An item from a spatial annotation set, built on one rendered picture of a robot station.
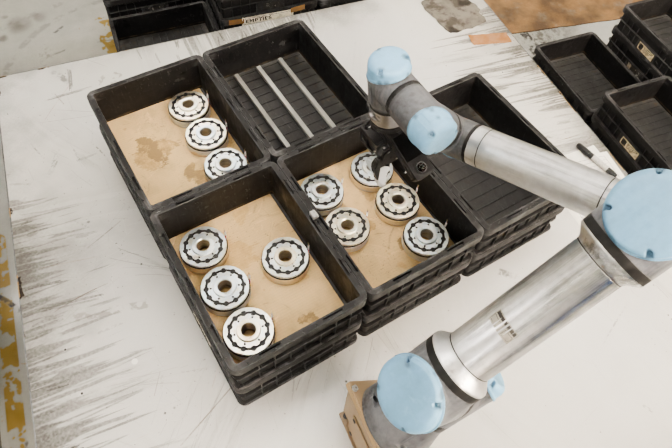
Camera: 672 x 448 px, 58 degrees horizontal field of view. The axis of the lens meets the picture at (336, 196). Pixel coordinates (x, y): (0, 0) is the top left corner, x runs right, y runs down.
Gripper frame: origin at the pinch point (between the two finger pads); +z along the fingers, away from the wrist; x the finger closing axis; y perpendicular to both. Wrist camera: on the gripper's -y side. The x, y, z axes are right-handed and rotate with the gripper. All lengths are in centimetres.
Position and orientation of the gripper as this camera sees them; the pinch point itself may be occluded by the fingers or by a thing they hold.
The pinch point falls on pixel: (394, 178)
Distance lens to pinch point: 130.9
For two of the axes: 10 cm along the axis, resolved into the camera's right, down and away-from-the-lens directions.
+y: -5.3, -7.1, 4.6
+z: 0.7, 5.1, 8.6
